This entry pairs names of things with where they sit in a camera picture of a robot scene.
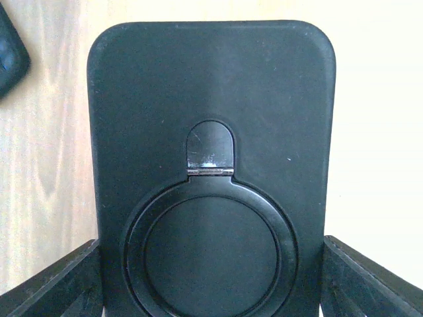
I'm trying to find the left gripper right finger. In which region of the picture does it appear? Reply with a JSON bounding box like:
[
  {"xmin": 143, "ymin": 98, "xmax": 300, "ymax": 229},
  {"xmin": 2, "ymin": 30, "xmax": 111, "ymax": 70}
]
[{"xmin": 321, "ymin": 235, "xmax": 422, "ymax": 316}]

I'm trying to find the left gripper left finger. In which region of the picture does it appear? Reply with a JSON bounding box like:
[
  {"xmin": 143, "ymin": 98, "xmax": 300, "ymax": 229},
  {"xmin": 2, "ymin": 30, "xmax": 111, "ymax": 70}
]
[{"xmin": 1, "ymin": 239, "xmax": 103, "ymax": 316}]

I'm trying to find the black cased phone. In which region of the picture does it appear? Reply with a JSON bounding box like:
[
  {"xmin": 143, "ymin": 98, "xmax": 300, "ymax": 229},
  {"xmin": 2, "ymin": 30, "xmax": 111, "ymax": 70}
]
[{"xmin": 87, "ymin": 20, "xmax": 336, "ymax": 316}]

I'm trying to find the black smartphone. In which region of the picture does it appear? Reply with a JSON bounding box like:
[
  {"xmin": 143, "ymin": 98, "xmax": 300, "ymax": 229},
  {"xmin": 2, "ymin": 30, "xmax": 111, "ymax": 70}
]
[{"xmin": 0, "ymin": 5, "xmax": 31, "ymax": 98}]

